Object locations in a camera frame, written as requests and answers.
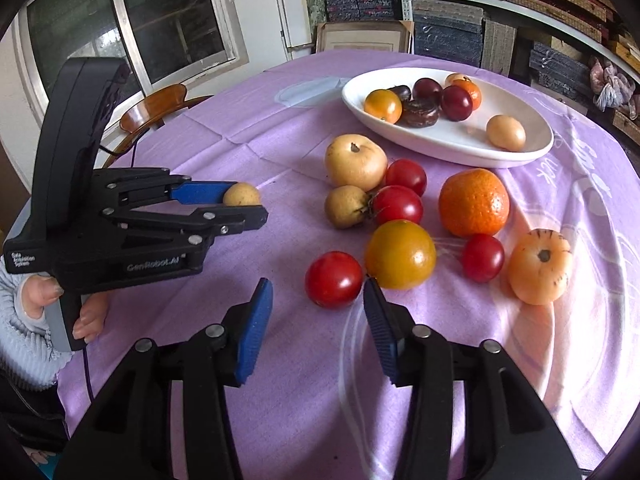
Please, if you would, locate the dark purple fruit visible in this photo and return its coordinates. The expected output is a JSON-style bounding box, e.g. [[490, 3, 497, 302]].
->
[[400, 98, 439, 128], [390, 84, 412, 102]]

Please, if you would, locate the light blue knit sleeve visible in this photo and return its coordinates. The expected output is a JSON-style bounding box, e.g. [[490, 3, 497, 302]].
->
[[1, 259, 72, 390]]

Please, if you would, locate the purple tablecloth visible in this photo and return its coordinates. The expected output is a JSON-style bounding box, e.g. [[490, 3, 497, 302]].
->
[[56, 53, 639, 479]]

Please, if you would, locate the pale yellow fruit on plate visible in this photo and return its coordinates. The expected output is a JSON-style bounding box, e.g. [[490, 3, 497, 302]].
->
[[486, 115, 526, 152]]

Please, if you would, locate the small tan round fruit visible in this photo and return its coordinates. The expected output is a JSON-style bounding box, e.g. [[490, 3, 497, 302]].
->
[[222, 182, 262, 207]]

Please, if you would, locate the dark red plum on plate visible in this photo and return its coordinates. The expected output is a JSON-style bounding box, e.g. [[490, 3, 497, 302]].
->
[[412, 78, 442, 104]]

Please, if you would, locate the large yellow pear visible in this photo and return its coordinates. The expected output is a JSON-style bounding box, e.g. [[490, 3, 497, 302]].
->
[[324, 133, 387, 192]]

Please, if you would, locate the yellow orange tomato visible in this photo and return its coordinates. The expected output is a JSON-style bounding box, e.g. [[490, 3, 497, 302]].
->
[[363, 89, 402, 125], [364, 220, 437, 290]]

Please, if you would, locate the person's left hand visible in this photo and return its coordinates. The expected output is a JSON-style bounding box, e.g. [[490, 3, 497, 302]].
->
[[20, 273, 112, 345]]

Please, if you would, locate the red cherry tomato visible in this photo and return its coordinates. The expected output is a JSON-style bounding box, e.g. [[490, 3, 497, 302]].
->
[[384, 158, 427, 196]]

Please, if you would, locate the framed picture leaning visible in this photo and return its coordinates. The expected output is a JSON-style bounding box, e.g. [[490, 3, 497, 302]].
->
[[314, 21, 414, 53]]

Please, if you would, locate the red tomato with stem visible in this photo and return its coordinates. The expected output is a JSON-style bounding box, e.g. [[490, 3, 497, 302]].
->
[[369, 185, 424, 226]]

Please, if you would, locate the peach striped tomato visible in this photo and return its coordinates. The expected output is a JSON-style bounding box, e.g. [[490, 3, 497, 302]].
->
[[506, 229, 574, 306]]

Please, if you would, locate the white board leaning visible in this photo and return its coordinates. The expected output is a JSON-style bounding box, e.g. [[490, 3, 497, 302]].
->
[[277, 0, 314, 61]]

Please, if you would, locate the beige striped fruit on plate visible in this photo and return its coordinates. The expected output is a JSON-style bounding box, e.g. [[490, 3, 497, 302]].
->
[[445, 73, 471, 86]]

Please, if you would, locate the tan kiwi-like fruit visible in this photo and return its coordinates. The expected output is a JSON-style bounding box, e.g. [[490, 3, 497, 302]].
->
[[324, 185, 370, 230]]

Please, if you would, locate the pink cloth bundle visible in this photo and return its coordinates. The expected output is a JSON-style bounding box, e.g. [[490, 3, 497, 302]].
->
[[589, 58, 639, 122]]

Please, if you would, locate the dark red plum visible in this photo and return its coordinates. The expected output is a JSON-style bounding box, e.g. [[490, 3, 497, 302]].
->
[[412, 78, 442, 104], [440, 85, 473, 122]]

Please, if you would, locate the window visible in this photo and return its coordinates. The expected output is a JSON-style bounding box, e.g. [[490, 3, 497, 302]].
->
[[14, 0, 248, 120]]

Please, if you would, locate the large orange mandarin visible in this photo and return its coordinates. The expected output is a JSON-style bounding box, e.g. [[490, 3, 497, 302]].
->
[[438, 168, 511, 238]]

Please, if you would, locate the small mandarin on plate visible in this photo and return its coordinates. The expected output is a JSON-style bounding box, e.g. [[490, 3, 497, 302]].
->
[[451, 78, 483, 110]]

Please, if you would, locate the small red tomato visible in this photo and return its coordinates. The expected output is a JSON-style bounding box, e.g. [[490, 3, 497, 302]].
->
[[460, 233, 506, 283]]

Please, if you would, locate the wooden chair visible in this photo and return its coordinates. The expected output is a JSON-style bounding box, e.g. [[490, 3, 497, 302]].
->
[[100, 84, 210, 168]]

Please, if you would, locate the white oval plate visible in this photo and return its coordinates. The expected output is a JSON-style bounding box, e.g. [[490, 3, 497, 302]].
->
[[342, 67, 553, 168]]

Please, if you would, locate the metal shelf with boxes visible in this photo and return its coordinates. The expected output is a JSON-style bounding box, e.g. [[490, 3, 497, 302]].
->
[[324, 0, 639, 143]]

